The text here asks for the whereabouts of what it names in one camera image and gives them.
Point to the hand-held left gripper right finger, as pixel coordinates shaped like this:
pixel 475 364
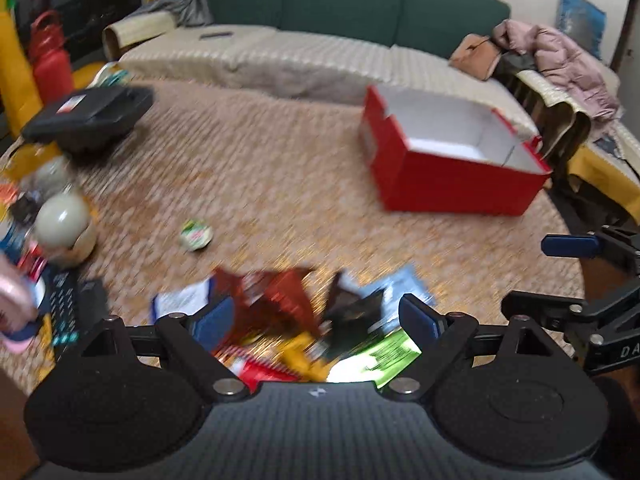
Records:
pixel 417 317

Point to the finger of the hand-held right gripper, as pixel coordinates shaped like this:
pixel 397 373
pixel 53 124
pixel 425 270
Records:
pixel 540 305
pixel 570 245

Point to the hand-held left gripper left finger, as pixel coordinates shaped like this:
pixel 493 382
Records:
pixel 215 317

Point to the white blue snack packet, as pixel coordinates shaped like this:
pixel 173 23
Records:
pixel 180 300

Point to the light blue snack packet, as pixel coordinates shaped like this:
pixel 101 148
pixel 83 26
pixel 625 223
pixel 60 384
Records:
pixel 400 282

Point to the dark brown red snack packet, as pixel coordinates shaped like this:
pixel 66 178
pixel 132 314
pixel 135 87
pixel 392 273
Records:
pixel 272 290

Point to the red cardboard box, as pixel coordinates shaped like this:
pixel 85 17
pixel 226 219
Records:
pixel 450 185

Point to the green snack packet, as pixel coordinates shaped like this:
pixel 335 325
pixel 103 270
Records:
pixel 380 357

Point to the black snack packet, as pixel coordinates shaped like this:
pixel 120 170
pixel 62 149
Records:
pixel 350 312

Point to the small green white candy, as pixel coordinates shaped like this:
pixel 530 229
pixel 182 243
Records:
pixel 196 234

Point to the yellow snack packet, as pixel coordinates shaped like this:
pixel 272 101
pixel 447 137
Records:
pixel 297 357

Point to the slim black remote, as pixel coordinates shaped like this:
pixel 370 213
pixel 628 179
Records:
pixel 92 302

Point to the woven beige chair cover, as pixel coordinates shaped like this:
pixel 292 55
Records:
pixel 550 95

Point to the black remote with buttons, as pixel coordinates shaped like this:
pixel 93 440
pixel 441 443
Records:
pixel 62 310

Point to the grey egg ornament in bowl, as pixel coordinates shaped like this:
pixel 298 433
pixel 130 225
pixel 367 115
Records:
pixel 62 220

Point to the pink puffer jacket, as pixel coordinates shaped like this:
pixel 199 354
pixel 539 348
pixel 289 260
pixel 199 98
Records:
pixel 565 60

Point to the red candy wrappers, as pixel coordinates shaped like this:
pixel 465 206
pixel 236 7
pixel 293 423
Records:
pixel 30 260

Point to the pink cup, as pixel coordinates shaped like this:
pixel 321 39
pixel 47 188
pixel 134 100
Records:
pixel 12 300

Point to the brown bag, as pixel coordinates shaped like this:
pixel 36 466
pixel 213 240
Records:
pixel 475 57

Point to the clear plastic bag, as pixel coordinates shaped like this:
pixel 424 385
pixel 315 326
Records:
pixel 50 175

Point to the black plastic case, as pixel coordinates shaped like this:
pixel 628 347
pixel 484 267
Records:
pixel 85 120

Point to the white green wrapper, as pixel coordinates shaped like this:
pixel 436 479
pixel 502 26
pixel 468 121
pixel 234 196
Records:
pixel 110 76

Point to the dark phone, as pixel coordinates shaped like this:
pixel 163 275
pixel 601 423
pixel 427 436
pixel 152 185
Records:
pixel 216 36

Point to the rolled bamboo mat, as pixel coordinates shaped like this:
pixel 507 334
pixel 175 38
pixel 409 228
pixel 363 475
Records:
pixel 137 32

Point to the red thermos bottle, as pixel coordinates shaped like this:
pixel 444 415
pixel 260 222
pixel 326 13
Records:
pixel 50 70

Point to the green sofa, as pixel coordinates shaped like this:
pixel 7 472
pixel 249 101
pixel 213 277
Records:
pixel 340 0

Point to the black television screen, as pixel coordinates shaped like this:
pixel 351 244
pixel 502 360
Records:
pixel 85 0

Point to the blue wall poster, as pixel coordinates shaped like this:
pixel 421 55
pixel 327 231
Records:
pixel 580 20

